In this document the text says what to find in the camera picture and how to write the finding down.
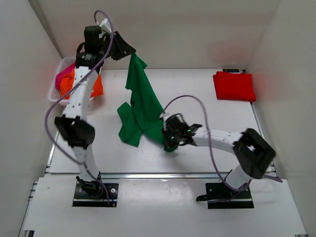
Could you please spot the aluminium rail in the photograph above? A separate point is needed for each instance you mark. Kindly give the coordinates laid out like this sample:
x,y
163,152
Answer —
x,y
206,175

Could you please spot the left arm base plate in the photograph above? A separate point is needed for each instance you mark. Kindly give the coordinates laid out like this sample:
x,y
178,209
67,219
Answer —
x,y
91,194

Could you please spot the pink t shirt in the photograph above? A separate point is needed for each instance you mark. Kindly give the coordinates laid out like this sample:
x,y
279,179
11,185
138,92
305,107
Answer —
x,y
60,75

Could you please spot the green t shirt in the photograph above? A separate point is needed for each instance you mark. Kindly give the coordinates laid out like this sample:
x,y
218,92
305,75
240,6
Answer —
x,y
141,115

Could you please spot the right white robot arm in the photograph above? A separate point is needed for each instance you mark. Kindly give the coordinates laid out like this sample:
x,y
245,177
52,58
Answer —
x,y
253,153

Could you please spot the orange t shirt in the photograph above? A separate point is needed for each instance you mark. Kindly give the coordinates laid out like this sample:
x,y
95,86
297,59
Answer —
x,y
67,83

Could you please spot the folded red t shirt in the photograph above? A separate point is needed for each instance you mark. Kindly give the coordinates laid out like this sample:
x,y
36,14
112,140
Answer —
x,y
234,87

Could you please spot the white plastic basket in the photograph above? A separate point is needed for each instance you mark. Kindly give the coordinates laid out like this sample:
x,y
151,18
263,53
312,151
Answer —
x,y
55,94

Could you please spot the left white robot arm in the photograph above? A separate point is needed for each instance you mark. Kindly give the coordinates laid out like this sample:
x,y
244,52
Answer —
x,y
99,44

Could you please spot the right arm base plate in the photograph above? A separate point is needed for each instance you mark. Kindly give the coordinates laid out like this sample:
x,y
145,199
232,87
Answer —
x,y
218,196

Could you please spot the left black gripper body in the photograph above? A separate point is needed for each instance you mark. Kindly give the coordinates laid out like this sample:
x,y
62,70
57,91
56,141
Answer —
x,y
105,44

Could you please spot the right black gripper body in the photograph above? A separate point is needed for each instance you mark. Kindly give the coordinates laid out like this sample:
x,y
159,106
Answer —
x,y
173,138

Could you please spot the small black device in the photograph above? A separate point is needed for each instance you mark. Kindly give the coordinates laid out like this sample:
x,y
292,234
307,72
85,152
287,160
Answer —
x,y
231,70

